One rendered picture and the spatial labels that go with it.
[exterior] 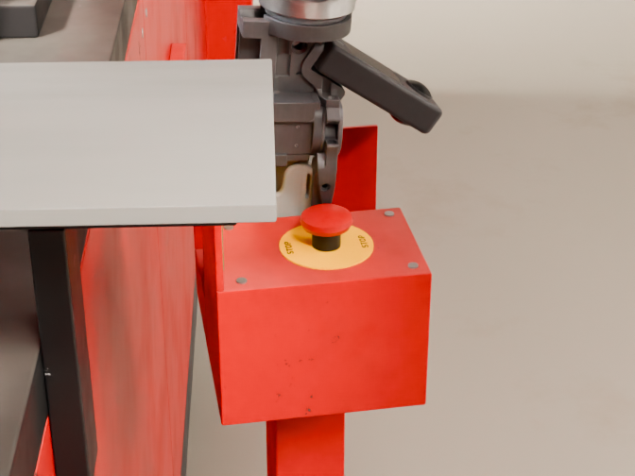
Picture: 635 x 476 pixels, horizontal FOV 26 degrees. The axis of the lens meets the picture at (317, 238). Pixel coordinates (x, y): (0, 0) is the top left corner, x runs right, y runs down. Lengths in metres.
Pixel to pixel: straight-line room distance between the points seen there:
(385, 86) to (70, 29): 0.29
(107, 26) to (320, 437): 0.40
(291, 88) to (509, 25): 2.69
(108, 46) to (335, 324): 0.32
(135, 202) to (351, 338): 0.42
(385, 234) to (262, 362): 0.14
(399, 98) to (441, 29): 2.60
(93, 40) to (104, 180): 0.53
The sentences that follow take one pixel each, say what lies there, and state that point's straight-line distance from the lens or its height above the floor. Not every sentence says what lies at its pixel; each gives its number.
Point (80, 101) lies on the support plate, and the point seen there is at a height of 1.00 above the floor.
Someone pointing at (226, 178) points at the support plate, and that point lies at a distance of 0.66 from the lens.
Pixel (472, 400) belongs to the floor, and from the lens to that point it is 2.22.
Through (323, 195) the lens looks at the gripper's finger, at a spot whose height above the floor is 0.79.
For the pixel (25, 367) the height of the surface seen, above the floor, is 0.88.
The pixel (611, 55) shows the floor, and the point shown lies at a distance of 3.59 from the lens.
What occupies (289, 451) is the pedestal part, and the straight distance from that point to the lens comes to 1.17.
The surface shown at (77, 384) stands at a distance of 0.78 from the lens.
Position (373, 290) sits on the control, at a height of 0.77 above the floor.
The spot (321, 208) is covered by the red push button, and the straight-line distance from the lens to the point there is 1.04.
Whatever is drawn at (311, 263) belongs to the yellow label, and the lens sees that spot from 1.02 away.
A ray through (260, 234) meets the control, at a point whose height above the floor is 0.78.
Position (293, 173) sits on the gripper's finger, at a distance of 1.10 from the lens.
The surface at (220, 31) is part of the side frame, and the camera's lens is 3.00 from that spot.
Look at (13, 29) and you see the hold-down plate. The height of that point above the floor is 0.88.
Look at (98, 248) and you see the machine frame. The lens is 1.03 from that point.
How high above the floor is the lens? 1.30
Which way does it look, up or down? 29 degrees down
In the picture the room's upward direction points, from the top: straight up
